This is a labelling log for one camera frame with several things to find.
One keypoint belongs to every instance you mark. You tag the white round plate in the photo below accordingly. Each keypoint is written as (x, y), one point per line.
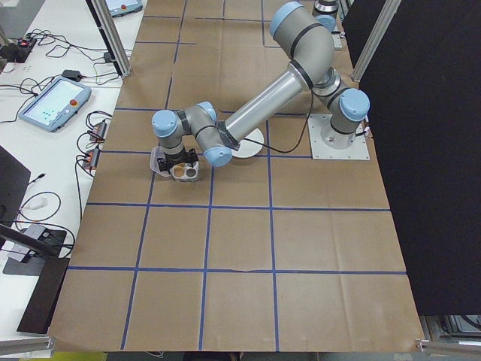
(251, 148)

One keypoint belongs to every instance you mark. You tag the white power adapter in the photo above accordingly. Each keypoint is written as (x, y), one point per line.
(37, 203)

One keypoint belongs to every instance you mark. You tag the black power adapter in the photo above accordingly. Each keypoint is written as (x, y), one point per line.
(109, 57)
(72, 74)

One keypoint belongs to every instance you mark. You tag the black monitor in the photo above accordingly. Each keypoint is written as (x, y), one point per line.
(11, 184)

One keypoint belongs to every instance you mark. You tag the aluminium frame bar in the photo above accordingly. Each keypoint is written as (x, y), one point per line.
(26, 346)
(447, 346)

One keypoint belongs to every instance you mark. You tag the black frame cover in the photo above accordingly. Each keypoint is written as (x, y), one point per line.
(432, 150)

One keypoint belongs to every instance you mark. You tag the black hub with orange lights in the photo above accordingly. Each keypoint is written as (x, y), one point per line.
(91, 158)
(98, 129)

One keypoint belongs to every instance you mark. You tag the grey touchscreen teach pendant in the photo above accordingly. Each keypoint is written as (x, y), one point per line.
(124, 5)
(52, 103)

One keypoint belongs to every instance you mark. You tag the grey docking box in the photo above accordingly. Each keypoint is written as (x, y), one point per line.
(35, 233)

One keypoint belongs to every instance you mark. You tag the aluminium V-frame post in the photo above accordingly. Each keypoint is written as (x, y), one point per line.
(376, 37)

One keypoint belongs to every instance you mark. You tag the aluminium camera post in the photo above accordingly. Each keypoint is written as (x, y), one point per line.
(118, 49)

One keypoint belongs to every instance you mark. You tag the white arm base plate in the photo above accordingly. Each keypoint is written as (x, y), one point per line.
(337, 41)
(319, 150)

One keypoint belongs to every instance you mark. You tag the brown egg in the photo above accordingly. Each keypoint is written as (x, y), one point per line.
(179, 170)

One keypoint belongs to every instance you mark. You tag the black flat board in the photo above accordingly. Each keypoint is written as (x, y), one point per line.
(43, 297)

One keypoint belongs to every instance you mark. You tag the black monitor stand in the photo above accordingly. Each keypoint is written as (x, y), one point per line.
(56, 240)

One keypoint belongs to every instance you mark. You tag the clear plastic egg box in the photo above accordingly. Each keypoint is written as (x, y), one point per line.
(186, 179)

